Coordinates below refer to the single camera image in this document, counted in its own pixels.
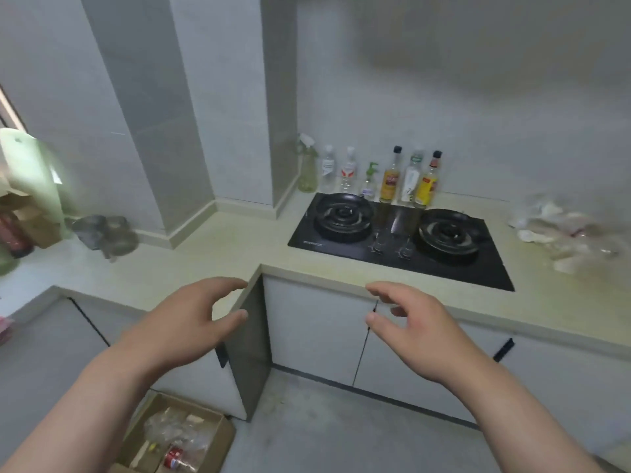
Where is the dark sauce bottle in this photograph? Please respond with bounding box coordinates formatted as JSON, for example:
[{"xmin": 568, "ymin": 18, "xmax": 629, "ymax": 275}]
[{"xmin": 0, "ymin": 211, "xmax": 34, "ymax": 259}]

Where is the clear bottle red label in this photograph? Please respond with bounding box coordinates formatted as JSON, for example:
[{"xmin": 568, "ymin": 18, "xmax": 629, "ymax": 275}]
[{"xmin": 339, "ymin": 146, "xmax": 358, "ymax": 194}]

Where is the pale green cutting board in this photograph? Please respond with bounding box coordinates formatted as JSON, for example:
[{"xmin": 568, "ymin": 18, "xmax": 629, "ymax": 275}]
[{"xmin": 0, "ymin": 127, "xmax": 68, "ymax": 232}]

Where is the white cap green band bottle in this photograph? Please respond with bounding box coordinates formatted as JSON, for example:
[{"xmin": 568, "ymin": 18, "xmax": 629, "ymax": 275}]
[{"xmin": 398, "ymin": 147, "xmax": 425, "ymax": 208}]

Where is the large open cardboard box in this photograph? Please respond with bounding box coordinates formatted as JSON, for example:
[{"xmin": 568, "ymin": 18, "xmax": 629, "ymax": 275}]
[{"xmin": 108, "ymin": 391, "xmax": 237, "ymax": 473}]

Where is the small brown cardboard box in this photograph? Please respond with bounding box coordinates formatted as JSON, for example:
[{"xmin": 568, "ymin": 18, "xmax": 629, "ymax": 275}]
[{"xmin": 0, "ymin": 189, "xmax": 62, "ymax": 250}]

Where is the person's left hand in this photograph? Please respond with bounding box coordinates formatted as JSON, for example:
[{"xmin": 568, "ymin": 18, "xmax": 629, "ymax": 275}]
[{"xmin": 116, "ymin": 277, "xmax": 249, "ymax": 385}]

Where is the black glass gas stove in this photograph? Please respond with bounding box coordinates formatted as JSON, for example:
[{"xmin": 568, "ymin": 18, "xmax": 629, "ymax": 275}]
[{"xmin": 287, "ymin": 191, "xmax": 516, "ymax": 293}]

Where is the dark tinted drinking glass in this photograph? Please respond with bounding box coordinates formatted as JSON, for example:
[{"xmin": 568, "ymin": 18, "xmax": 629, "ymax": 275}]
[{"xmin": 101, "ymin": 216, "xmax": 139, "ymax": 261}]

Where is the small clear plastic bag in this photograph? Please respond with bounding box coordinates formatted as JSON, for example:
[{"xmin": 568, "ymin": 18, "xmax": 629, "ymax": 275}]
[{"xmin": 144, "ymin": 407, "xmax": 213, "ymax": 464}]

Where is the clear bottle yellowish oil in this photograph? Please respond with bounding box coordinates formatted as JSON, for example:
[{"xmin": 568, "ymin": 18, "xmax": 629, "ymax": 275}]
[{"xmin": 295, "ymin": 133, "xmax": 319, "ymax": 194}]

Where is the person's right hand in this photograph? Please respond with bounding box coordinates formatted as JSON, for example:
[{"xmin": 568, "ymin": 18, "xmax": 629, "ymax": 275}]
[{"xmin": 364, "ymin": 282, "xmax": 499, "ymax": 390}]

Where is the yellow label vinegar bottle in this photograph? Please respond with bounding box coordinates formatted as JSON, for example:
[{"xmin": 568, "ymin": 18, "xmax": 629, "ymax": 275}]
[{"xmin": 413, "ymin": 150, "xmax": 443, "ymax": 208}]

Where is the clear bottle white label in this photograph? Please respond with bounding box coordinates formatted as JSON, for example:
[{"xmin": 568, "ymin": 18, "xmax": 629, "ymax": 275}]
[{"xmin": 320, "ymin": 145, "xmax": 337, "ymax": 192}]

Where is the clear textured drinking glass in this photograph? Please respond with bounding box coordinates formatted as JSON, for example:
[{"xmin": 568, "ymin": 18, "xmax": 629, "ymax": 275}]
[{"xmin": 71, "ymin": 215, "xmax": 107, "ymax": 250}]

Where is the white countertop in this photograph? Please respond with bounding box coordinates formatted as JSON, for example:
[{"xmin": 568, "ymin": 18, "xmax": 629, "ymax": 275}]
[{"xmin": 0, "ymin": 199, "xmax": 296, "ymax": 321}]

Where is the green pump clear bottle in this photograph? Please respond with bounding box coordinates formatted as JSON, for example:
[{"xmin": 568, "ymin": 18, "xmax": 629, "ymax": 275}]
[{"xmin": 360, "ymin": 162, "xmax": 381, "ymax": 198}]

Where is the black cap yellow label bottle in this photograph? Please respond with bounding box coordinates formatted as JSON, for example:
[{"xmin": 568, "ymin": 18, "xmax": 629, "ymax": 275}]
[{"xmin": 379, "ymin": 146, "xmax": 403, "ymax": 204}]

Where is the yellow cap red label bottle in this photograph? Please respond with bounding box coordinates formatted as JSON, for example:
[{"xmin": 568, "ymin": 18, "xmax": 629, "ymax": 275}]
[{"xmin": 162, "ymin": 445, "xmax": 186, "ymax": 471}]

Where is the black round stove burner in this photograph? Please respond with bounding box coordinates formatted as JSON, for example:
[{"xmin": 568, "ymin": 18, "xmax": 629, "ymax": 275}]
[
  {"xmin": 417, "ymin": 208, "xmax": 486, "ymax": 265},
  {"xmin": 314, "ymin": 193, "xmax": 375, "ymax": 242}
]

